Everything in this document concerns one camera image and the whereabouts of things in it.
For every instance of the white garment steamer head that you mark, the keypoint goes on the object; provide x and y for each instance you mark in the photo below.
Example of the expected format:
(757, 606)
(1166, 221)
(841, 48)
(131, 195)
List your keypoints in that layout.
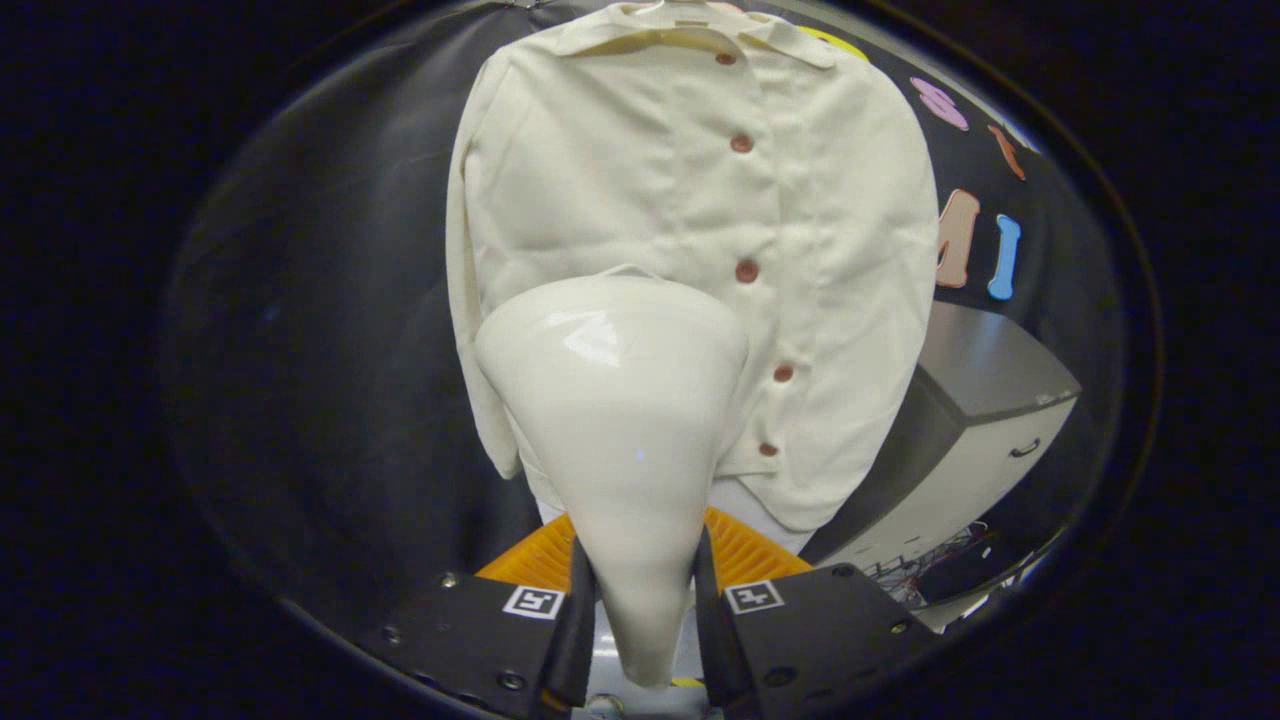
(620, 420)

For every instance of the cream button-up shirt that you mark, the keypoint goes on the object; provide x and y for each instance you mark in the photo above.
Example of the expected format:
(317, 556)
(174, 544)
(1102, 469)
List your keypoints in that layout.
(620, 180)

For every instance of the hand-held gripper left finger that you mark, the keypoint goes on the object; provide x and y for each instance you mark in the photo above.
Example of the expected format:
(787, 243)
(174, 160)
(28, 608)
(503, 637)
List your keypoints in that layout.
(582, 650)

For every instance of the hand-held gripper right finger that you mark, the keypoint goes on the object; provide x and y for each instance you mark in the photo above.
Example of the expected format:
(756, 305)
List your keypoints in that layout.
(710, 650)

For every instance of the grey and white cabinet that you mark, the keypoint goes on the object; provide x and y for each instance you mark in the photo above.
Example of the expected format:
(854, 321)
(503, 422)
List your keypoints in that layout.
(970, 440)

